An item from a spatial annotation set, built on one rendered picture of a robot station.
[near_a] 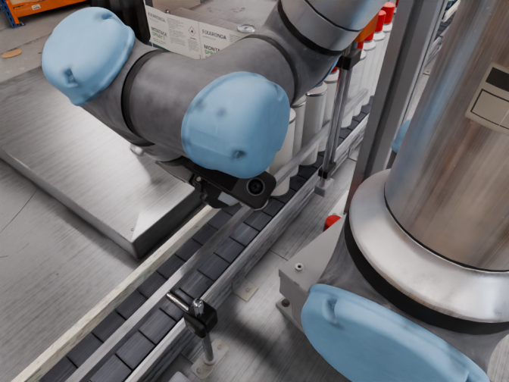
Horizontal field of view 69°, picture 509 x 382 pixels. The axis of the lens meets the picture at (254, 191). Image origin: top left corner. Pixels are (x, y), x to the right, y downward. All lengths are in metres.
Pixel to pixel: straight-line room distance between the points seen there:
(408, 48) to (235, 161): 0.33
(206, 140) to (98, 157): 0.56
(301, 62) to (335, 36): 0.04
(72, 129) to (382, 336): 0.79
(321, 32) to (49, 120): 0.74
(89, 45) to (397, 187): 0.23
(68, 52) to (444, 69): 0.25
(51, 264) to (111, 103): 0.45
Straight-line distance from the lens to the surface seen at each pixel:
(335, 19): 0.32
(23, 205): 0.84
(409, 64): 0.52
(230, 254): 0.58
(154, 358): 0.53
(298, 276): 0.50
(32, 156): 0.87
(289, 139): 0.58
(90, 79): 0.31
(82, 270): 0.69
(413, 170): 0.19
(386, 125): 0.57
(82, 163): 0.80
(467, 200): 0.18
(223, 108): 0.25
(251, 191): 0.43
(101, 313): 0.54
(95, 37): 0.31
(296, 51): 0.34
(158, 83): 0.28
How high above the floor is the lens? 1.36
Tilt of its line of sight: 46 degrees down
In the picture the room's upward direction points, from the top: straight up
